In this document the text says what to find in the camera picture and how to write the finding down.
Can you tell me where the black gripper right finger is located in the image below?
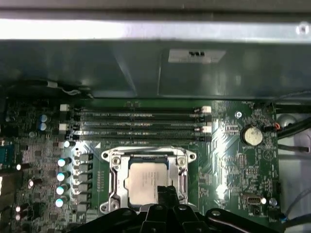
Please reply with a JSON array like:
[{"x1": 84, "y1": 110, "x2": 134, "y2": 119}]
[{"x1": 168, "y1": 185, "x2": 270, "y2": 233}]

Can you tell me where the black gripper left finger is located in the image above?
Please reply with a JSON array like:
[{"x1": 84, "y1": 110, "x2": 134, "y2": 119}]
[{"x1": 81, "y1": 185, "x2": 171, "y2": 233}]

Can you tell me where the wire locking lever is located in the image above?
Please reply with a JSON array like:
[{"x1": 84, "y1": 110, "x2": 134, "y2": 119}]
[
  {"x1": 108, "y1": 167, "x2": 122, "y2": 202},
  {"x1": 178, "y1": 166, "x2": 190, "y2": 202}
]

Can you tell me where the silver CPU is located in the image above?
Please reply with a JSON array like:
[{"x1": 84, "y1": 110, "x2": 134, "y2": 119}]
[{"x1": 125, "y1": 162, "x2": 171, "y2": 209}]

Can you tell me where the green motherboard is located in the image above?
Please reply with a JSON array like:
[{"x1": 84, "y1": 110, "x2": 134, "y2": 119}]
[{"x1": 0, "y1": 97, "x2": 280, "y2": 233}]

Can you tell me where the round coin battery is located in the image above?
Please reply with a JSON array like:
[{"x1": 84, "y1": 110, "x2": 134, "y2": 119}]
[{"x1": 240, "y1": 123, "x2": 263, "y2": 147}]

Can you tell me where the black PC case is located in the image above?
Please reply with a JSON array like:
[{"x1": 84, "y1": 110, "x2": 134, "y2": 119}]
[{"x1": 0, "y1": 0, "x2": 311, "y2": 233}]

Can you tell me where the thick black wire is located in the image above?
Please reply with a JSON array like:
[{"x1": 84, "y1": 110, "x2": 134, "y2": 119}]
[{"x1": 276, "y1": 116, "x2": 311, "y2": 140}]

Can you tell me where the black fan wire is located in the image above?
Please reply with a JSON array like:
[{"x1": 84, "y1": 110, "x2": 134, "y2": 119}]
[{"x1": 0, "y1": 79, "x2": 95, "y2": 100}]

